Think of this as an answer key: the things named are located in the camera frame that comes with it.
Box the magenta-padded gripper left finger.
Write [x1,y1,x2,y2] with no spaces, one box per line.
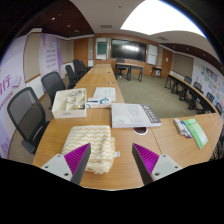
[40,142,92,186]

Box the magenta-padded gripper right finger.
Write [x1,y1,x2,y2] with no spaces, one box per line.
[131,142,183,186]

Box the cream zigzag striped towel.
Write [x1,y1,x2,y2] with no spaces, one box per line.
[61,124,121,176]

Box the white marker pen pack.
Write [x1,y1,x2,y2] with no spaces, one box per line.
[173,117,193,139]

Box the green booklet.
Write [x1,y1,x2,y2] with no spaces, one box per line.
[183,117,209,150]

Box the large flat white box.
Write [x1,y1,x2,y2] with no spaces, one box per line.
[110,102,163,129]

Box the white open cardboard box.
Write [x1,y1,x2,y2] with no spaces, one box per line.
[51,87,88,120]

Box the black mesh office chair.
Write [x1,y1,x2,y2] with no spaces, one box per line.
[7,86,51,156]
[40,70,68,111]

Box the white blue small package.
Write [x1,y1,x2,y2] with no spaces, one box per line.
[86,97,112,109]

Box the curved row of wooden desks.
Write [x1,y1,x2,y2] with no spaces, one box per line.
[164,73,214,114]

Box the group of black side chairs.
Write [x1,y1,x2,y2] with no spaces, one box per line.
[179,75,224,116]

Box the white printed paper sheet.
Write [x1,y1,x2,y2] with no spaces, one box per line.
[93,86,117,102]

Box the row of black office chairs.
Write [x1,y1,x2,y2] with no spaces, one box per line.
[64,58,93,90]

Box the small dark side table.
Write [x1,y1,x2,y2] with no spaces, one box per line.
[150,65,164,80]

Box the brown wooden door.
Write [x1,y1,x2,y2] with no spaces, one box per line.
[160,48,174,80]
[73,38,89,68]

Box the wooden desk with black legs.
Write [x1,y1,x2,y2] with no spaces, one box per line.
[115,61,145,83]

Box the ceiling air vent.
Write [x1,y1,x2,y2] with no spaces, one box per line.
[99,23,114,30]

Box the large bright ceiling light panel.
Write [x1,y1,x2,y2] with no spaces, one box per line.
[119,0,208,38]

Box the wide purple white wall banner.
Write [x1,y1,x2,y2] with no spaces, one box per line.
[0,34,28,159]

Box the colourful wall poster display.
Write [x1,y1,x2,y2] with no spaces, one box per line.
[193,58,224,111]

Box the narrow purple wall banner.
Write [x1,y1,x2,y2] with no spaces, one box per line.
[38,33,63,79]

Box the large black wall screen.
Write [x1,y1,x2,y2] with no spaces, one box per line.
[110,38,148,63]

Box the green and white wall board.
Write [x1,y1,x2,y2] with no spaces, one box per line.
[95,36,110,61]

